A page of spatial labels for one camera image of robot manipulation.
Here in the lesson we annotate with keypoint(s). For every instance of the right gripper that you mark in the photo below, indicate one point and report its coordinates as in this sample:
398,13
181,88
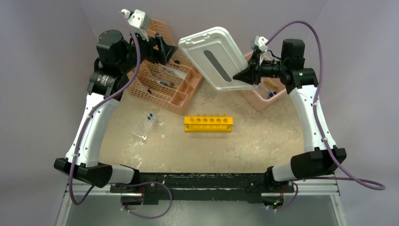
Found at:
253,72

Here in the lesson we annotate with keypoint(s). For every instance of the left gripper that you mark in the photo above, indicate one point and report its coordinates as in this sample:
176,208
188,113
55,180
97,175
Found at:
162,54

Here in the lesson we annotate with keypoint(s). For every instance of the blue cap glass flask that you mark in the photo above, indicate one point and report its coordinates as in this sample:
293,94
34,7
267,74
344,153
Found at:
271,94

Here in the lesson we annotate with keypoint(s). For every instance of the white bin lid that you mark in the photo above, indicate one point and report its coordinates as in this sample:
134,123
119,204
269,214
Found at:
217,57

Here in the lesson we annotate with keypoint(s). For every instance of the yellow test tube rack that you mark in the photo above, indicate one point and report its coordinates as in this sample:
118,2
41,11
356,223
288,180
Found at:
198,123

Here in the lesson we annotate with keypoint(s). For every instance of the brown test tube brush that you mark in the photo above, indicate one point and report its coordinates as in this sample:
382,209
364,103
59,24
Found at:
270,84

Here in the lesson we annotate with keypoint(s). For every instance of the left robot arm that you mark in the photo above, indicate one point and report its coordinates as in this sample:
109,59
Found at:
116,58

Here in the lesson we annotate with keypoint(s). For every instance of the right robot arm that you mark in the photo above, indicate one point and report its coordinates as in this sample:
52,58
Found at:
321,155

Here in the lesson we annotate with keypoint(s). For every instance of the plastic bag with ruler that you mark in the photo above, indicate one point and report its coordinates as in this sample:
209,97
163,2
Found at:
175,72

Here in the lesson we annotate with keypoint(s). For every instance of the pink plastic bin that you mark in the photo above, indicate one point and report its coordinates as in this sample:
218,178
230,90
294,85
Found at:
258,96

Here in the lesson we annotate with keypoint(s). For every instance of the bag of coloured markers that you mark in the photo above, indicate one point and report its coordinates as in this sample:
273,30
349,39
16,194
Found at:
167,84

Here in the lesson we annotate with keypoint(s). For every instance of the pink mesh file organizer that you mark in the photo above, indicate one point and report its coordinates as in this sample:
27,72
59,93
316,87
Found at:
176,99

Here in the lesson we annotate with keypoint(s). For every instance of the clear plastic tube tray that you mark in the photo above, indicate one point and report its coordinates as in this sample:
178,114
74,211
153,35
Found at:
144,127

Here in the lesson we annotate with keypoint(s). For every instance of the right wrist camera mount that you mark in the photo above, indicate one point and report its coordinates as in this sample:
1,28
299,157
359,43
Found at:
259,46

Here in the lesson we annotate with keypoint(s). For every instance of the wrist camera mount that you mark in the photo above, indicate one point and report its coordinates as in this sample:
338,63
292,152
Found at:
138,21
259,46

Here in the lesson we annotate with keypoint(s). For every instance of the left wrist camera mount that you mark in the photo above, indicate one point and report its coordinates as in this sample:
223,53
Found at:
138,21

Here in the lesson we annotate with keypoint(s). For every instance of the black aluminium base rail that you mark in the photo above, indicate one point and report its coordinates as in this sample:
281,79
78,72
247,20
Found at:
253,188

